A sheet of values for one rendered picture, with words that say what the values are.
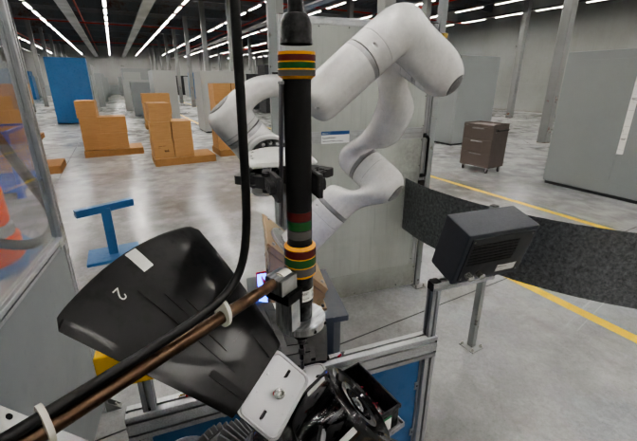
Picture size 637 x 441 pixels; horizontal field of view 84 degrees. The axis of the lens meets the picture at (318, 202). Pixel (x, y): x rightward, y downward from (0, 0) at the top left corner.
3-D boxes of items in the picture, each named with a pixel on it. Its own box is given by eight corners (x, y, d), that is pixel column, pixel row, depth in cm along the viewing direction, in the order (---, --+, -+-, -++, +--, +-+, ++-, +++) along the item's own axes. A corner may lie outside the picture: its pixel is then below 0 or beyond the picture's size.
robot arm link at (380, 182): (324, 200, 124) (372, 150, 122) (361, 238, 117) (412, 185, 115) (312, 193, 113) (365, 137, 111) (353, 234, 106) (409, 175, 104)
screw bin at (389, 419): (329, 474, 79) (329, 451, 76) (292, 417, 92) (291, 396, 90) (400, 425, 90) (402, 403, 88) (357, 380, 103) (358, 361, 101)
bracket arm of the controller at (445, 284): (432, 292, 108) (433, 284, 107) (427, 287, 111) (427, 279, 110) (494, 279, 115) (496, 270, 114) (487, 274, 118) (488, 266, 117)
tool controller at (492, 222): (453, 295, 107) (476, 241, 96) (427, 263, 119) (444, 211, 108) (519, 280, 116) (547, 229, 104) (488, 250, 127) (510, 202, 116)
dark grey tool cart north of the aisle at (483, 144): (489, 175, 652) (497, 125, 623) (458, 168, 706) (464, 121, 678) (504, 172, 675) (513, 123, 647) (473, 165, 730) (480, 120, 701)
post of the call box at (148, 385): (142, 413, 88) (135, 373, 84) (144, 403, 90) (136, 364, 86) (155, 410, 89) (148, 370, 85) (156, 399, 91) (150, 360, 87)
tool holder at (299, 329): (296, 354, 46) (294, 287, 43) (257, 332, 50) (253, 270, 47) (335, 318, 53) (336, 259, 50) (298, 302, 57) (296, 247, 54)
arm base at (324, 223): (268, 222, 124) (305, 183, 122) (307, 253, 130) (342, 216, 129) (273, 245, 106) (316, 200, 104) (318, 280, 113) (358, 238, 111)
